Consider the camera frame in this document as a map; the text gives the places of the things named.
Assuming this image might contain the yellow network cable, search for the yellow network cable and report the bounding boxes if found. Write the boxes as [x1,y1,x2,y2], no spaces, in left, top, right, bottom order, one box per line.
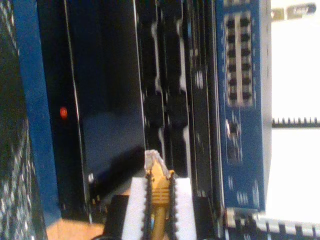
[143,149,176,240]

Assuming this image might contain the black blank rack unit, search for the black blank rack unit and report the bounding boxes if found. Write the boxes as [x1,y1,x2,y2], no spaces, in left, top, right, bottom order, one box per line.
[37,0,147,225]

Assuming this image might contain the blue rack chassis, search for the blue rack chassis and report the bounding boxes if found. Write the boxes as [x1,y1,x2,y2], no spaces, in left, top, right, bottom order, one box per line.
[11,0,63,223]

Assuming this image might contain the blue network switch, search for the blue network switch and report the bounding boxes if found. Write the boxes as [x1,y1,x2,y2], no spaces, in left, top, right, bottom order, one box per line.
[214,0,273,211]

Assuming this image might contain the black perforated rack post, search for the black perforated rack post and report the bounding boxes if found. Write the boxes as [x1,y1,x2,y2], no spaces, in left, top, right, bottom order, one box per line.
[223,207,320,240]

